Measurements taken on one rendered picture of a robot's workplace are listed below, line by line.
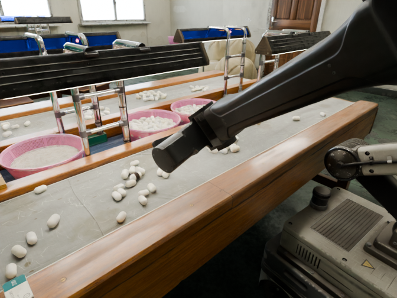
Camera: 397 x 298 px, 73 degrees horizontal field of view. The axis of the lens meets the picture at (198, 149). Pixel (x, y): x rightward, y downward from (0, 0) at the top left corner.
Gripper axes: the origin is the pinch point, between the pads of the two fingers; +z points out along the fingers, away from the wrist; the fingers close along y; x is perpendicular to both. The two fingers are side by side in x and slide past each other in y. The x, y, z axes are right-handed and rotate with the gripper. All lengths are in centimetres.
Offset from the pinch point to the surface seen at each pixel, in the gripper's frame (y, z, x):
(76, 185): 16.5, 24.0, -4.0
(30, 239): 32.2, 9.8, 4.8
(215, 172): -19.7, 7.3, 10.4
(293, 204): -116, 67, 60
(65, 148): 10, 46, -21
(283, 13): -454, 182, -178
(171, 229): 7.9, -4.6, 16.3
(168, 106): -46, 54, -29
